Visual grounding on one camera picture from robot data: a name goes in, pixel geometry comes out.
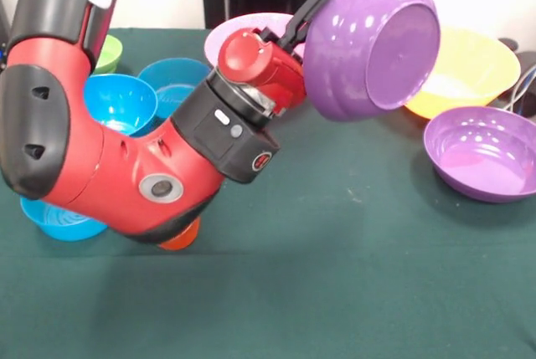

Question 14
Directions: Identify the black grey equipment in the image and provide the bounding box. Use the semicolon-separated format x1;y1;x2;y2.
0;0;11;74

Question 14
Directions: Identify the purple bowl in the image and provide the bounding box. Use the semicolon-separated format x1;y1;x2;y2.
423;105;536;203
302;0;441;122

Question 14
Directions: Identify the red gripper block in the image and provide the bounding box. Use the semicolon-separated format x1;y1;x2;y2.
216;0;334;112

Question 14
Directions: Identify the yellow bowl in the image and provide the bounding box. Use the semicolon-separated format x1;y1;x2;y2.
403;27;523;121

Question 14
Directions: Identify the small green bowl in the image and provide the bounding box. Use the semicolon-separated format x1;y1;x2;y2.
92;34;124;75

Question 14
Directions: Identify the blue cable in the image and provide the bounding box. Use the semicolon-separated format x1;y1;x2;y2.
503;64;536;116

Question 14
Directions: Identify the orange cup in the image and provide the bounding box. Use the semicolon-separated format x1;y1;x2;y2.
158;216;201;251

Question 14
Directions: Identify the large blue bowl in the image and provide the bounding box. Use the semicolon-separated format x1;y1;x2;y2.
82;73;159;138

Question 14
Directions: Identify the pink bowl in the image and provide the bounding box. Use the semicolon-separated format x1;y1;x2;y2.
204;12;307;68

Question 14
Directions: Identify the small blue bowl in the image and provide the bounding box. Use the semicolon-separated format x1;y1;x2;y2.
137;57;213;120
19;196;111;242

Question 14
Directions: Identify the dark green tablecloth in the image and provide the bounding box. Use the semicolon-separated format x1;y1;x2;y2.
0;27;536;359

